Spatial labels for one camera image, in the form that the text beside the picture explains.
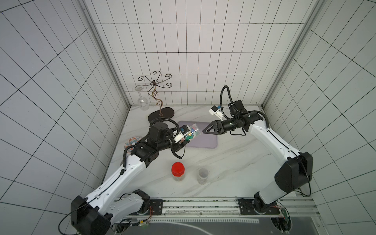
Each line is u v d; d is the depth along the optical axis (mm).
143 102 937
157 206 727
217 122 658
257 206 656
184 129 599
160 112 1102
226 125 672
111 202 411
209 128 683
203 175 779
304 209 741
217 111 699
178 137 617
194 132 711
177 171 746
